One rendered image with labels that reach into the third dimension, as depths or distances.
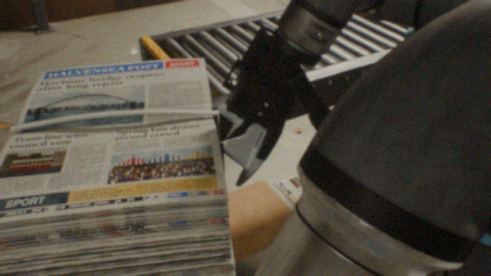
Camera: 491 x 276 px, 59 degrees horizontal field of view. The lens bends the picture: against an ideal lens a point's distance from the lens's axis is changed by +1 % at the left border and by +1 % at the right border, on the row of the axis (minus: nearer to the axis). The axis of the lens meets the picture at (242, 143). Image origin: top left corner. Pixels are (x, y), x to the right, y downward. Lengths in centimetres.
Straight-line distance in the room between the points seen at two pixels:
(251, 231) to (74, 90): 129
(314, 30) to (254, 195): 156
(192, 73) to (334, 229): 56
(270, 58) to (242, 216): 144
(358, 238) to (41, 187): 42
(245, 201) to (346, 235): 182
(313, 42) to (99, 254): 36
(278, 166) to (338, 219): 202
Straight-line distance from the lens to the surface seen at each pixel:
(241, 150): 59
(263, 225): 192
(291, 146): 236
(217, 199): 50
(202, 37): 160
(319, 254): 22
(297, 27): 54
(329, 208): 21
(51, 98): 74
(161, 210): 51
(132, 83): 74
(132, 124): 64
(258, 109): 58
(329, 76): 134
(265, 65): 56
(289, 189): 208
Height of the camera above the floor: 140
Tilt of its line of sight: 36 degrees down
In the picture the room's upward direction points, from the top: straight up
